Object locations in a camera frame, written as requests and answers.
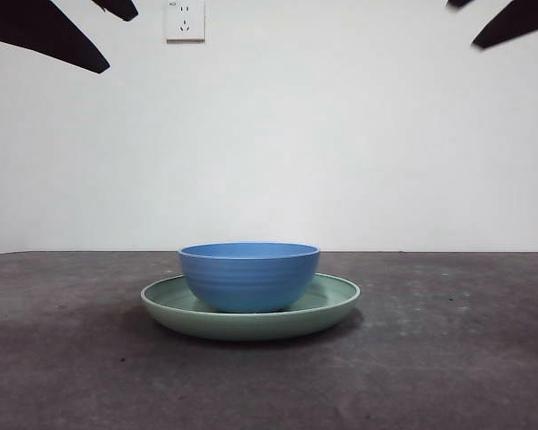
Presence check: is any pale green plate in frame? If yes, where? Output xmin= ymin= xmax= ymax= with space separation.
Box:
xmin=139 ymin=271 xmax=362 ymax=342

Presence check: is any blue ribbed bowl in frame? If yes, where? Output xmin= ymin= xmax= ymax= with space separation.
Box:
xmin=177 ymin=242 xmax=321 ymax=314

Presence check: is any white wall socket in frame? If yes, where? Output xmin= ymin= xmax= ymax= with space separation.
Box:
xmin=165 ymin=0 xmax=206 ymax=45

